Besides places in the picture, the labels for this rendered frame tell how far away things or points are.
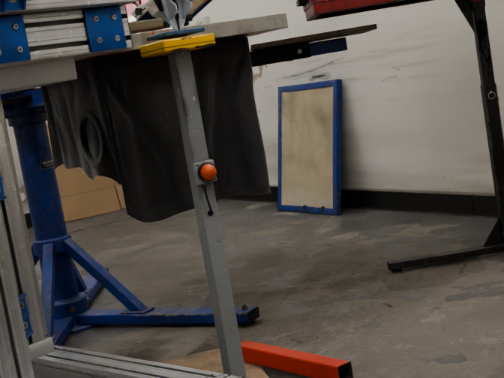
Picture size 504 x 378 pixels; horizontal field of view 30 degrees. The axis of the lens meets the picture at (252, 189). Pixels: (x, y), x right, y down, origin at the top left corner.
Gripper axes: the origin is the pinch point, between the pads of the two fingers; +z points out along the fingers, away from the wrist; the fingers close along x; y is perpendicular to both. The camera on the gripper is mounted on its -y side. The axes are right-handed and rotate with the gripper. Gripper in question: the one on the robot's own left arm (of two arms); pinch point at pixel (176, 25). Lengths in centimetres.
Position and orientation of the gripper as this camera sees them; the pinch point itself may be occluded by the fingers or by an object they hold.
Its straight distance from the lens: 214.6
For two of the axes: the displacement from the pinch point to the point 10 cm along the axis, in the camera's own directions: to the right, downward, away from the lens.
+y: 5.0, 0.2, -8.6
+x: 8.5, -2.1, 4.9
